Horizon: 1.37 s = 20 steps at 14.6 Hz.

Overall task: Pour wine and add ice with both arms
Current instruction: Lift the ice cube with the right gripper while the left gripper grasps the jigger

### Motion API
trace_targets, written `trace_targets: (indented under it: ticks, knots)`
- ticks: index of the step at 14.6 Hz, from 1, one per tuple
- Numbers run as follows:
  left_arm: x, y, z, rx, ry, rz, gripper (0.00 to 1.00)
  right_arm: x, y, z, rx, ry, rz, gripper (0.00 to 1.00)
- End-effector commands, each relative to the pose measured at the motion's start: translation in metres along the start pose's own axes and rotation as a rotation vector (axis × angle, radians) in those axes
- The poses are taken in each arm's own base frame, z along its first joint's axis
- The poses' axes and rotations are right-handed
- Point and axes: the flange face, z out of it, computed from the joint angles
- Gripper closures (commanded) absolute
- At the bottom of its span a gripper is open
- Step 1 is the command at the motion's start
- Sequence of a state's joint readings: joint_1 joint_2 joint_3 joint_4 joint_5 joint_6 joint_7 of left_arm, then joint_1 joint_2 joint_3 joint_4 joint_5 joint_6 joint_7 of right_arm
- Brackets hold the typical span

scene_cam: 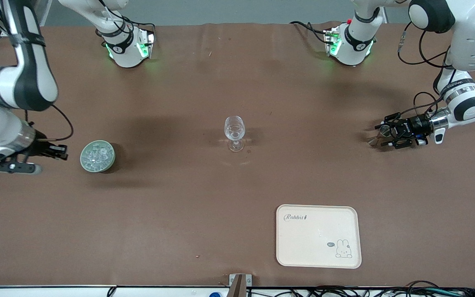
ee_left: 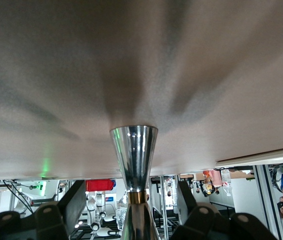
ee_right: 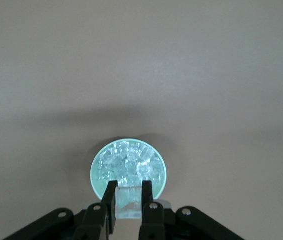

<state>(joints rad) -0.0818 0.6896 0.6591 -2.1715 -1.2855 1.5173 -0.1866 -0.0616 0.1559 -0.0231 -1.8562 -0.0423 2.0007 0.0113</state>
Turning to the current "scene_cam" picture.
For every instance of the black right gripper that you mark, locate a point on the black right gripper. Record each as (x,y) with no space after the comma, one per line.
(42,148)

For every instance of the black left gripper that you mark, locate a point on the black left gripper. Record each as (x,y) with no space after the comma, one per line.
(414,125)

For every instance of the steel double jigger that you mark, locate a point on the steel double jigger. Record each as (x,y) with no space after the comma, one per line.
(372,141)

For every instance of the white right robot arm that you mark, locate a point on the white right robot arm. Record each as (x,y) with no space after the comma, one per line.
(27,82)

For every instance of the clear ice cubes pile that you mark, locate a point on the clear ice cubes pile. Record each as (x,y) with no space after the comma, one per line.
(97,156)

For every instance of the clear wine glass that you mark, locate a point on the clear wine glass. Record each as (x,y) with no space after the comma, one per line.
(234,130)

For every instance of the green round bowl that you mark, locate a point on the green round bowl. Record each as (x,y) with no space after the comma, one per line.
(84,165)

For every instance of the cream rabbit print tray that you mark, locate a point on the cream rabbit print tray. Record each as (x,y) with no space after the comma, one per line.
(316,235)

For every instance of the white table edge rail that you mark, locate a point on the white table edge rail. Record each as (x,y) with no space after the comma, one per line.
(35,291)

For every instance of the metal table edge bracket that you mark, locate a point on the metal table edge bracket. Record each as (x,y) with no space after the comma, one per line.
(237,284)

